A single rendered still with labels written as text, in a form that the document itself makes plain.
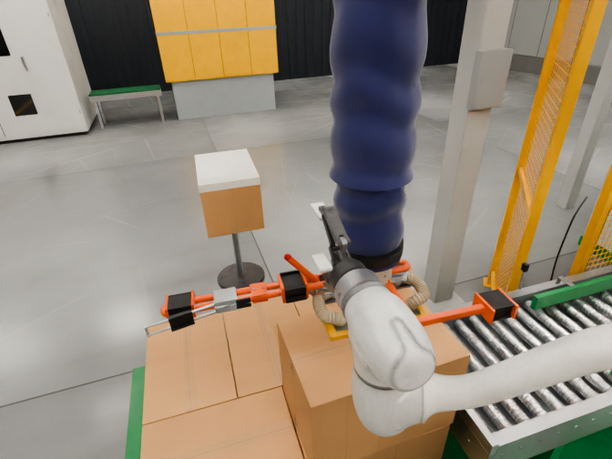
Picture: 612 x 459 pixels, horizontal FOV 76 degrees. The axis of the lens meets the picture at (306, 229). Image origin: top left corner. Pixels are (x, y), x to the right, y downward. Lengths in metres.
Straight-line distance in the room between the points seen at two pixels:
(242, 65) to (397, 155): 7.47
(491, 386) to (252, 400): 1.29
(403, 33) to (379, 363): 0.69
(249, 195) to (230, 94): 5.91
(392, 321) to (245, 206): 2.19
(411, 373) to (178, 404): 1.46
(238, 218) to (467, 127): 1.56
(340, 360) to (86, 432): 1.70
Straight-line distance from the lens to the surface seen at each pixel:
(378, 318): 0.61
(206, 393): 1.93
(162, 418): 1.92
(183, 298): 1.26
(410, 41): 0.98
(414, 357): 0.58
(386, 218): 1.12
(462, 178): 2.65
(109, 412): 2.76
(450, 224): 2.78
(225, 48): 8.31
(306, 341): 1.51
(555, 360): 0.73
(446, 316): 1.20
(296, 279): 1.27
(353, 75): 0.98
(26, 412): 3.02
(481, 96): 2.45
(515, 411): 1.98
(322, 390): 1.37
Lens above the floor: 2.04
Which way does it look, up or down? 31 degrees down
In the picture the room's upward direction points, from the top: 2 degrees counter-clockwise
